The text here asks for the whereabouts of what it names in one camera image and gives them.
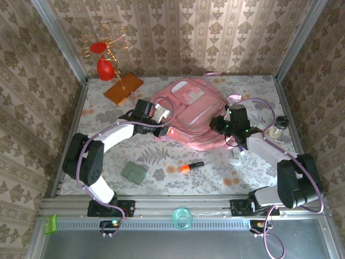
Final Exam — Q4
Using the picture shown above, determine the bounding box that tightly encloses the pink backpack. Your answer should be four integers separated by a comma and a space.
149, 71, 243, 152

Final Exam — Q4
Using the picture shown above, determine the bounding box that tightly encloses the black orange highlighter marker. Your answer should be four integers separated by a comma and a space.
182, 161, 205, 173

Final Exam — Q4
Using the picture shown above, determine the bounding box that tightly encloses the green snap pouch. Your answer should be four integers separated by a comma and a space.
120, 161, 150, 186

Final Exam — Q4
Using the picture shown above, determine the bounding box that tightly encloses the clear plastic tube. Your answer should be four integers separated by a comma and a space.
230, 147, 242, 166

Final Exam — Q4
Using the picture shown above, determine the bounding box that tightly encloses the small jar black lid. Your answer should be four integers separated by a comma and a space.
267, 115, 289, 139

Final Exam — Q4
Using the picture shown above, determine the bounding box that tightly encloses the red wine glass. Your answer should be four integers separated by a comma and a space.
88, 42, 114, 81

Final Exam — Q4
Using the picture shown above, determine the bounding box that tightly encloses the teal tape roll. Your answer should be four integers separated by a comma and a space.
171, 207, 194, 231

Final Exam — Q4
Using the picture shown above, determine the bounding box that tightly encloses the small black controller board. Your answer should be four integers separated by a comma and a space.
99, 220, 121, 234
249, 220, 272, 233

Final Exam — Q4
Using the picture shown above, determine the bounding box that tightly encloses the grey metal tray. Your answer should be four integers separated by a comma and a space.
26, 213, 340, 259

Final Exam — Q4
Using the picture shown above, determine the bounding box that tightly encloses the green tag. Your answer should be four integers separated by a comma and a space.
43, 214, 58, 235

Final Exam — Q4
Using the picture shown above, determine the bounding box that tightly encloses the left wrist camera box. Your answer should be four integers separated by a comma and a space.
154, 104, 171, 124

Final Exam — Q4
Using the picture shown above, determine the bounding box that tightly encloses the gold wire stand orange base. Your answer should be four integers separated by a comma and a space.
80, 23, 143, 106

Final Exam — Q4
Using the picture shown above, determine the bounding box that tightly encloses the aluminium side rail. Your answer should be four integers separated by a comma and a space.
274, 77, 320, 196
50, 79, 89, 199

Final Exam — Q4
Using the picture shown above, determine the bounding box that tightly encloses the aluminium front rail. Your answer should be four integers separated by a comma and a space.
37, 196, 331, 218

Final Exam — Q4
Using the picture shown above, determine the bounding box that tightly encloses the slotted grey cable duct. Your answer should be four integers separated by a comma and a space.
55, 218, 253, 230

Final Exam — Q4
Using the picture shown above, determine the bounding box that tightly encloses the aluminium frame post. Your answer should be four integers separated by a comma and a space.
274, 0, 324, 81
31, 0, 89, 84

